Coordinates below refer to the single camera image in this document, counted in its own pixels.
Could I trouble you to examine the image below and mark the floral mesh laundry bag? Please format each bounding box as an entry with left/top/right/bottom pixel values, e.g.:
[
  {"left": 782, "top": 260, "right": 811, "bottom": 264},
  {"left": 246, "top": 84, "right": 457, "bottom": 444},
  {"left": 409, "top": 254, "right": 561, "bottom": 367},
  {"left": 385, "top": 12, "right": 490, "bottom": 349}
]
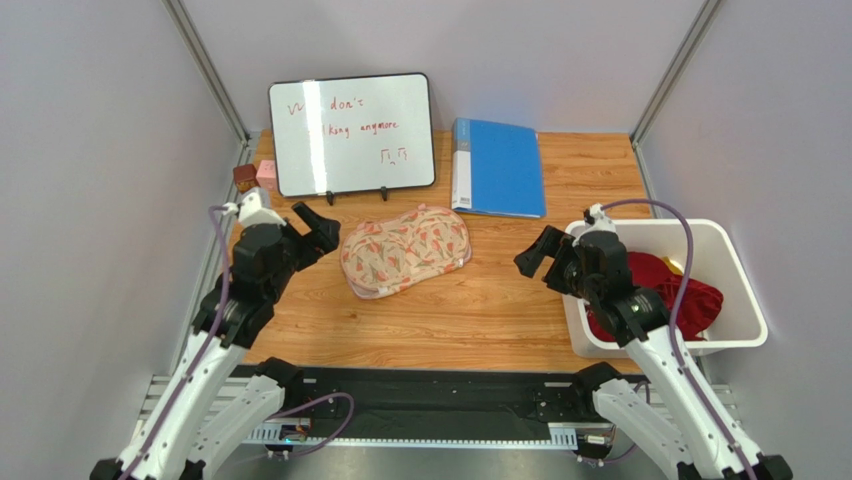
[{"left": 340, "top": 204, "right": 473, "bottom": 300}]

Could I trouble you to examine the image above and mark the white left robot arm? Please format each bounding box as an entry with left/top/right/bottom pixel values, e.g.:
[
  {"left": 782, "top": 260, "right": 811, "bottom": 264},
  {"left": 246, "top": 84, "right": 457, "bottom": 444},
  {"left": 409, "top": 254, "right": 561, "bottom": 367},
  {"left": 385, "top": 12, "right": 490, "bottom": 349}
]
[{"left": 90, "top": 195, "right": 341, "bottom": 479}]

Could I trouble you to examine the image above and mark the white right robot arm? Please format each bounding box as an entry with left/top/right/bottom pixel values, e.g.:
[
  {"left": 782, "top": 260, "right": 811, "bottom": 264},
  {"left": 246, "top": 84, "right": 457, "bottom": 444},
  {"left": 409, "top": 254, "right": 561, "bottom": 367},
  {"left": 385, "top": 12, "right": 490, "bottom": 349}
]
[{"left": 514, "top": 227, "right": 793, "bottom": 479}]

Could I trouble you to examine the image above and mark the pink cube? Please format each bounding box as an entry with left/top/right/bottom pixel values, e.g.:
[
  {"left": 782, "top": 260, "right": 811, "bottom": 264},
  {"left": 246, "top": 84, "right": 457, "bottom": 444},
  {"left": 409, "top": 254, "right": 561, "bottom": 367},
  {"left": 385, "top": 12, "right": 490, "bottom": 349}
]
[{"left": 255, "top": 159, "right": 278, "bottom": 192}]

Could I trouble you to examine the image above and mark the brown cube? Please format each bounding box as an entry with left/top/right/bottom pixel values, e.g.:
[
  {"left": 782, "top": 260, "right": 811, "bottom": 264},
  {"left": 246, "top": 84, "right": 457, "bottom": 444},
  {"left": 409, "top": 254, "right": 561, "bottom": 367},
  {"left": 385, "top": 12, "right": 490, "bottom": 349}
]
[{"left": 232, "top": 163, "right": 259, "bottom": 194}]

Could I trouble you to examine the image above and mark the blue file folder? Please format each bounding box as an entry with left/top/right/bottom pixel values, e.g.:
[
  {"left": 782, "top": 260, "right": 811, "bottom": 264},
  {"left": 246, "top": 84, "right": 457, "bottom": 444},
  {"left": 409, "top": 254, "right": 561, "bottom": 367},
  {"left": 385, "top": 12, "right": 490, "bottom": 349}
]
[{"left": 450, "top": 118, "right": 547, "bottom": 218}]

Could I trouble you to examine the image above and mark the white dry-erase board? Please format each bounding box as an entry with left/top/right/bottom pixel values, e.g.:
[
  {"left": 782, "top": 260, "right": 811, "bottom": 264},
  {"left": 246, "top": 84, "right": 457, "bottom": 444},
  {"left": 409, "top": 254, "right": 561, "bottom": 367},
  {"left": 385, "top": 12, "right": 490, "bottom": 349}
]
[{"left": 267, "top": 72, "right": 437, "bottom": 198}]

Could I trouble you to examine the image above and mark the yellow garment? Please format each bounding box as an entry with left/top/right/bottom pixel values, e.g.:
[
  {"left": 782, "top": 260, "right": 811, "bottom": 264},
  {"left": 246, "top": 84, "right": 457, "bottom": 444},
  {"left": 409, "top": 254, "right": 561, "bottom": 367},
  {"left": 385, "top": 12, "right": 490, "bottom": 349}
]
[{"left": 661, "top": 257, "right": 684, "bottom": 276}]

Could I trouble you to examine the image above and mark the dark red clothes pile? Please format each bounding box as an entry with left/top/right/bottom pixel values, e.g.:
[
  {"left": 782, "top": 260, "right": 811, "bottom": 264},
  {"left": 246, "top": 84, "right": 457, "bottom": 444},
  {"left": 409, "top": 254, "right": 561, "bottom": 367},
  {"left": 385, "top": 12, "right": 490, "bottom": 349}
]
[{"left": 564, "top": 234, "right": 724, "bottom": 348}]

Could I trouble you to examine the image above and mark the white plastic bin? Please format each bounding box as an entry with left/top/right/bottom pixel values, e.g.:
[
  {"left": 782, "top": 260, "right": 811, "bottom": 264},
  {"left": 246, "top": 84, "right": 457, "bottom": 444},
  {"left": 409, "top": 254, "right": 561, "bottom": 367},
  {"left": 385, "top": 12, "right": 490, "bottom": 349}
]
[{"left": 563, "top": 219, "right": 768, "bottom": 358}]

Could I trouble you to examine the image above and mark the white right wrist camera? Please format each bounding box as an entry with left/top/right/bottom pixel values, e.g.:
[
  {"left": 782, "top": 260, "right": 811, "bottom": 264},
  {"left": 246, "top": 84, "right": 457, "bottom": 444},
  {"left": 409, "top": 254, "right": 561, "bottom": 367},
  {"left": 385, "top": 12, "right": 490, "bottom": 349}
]
[{"left": 565, "top": 203, "right": 616, "bottom": 239}]

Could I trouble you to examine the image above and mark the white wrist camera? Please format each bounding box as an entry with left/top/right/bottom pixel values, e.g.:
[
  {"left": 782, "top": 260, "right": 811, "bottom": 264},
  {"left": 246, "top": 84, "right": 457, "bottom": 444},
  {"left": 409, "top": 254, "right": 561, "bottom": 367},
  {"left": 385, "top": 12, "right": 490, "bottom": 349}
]
[
  {"left": 565, "top": 203, "right": 616, "bottom": 239},
  {"left": 237, "top": 187, "right": 286, "bottom": 228}
]

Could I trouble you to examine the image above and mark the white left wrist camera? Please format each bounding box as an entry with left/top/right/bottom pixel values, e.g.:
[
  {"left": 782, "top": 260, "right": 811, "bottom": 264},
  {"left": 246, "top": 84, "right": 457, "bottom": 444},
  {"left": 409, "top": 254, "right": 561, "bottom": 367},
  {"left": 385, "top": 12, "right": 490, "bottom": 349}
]
[{"left": 237, "top": 187, "right": 286, "bottom": 228}]

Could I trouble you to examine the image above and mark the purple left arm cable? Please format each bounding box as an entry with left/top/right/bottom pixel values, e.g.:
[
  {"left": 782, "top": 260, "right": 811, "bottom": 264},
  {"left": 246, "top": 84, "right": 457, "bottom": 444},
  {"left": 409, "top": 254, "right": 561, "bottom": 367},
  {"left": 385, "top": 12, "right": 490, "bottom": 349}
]
[{"left": 116, "top": 203, "right": 357, "bottom": 480}]

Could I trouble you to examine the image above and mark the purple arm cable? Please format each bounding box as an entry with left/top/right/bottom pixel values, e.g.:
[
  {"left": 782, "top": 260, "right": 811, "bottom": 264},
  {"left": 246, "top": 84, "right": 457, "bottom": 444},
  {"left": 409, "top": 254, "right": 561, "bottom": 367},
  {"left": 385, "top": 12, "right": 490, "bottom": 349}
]
[
  {"left": 116, "top": 203, "right": 357, "bottom": 480},
  {"left": 573, "top": 198, "right": 760, "bottom": 480}
]

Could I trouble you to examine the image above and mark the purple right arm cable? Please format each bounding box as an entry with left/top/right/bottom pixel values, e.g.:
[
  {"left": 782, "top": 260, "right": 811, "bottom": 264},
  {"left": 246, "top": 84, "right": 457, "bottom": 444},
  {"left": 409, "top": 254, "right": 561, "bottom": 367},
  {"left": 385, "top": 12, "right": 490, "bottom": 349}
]
[{"left": 573, "top": 198, "right": 760, "bottom": 480}]

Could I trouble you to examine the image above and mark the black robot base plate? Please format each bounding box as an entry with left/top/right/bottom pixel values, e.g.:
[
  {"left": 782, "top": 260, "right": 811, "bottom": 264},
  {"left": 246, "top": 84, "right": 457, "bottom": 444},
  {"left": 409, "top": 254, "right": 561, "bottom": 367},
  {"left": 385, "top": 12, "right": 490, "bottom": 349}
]
[{"left": 226, "top": 362, "right": 667, "bottom": 442}]

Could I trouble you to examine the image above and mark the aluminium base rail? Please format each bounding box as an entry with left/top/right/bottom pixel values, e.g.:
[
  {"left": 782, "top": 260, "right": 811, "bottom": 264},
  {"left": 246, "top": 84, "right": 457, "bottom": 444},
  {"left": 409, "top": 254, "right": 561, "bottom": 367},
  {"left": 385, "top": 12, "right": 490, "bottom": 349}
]
[{"left": 136, "top": 373, "right": 743, "bottom": 451}]

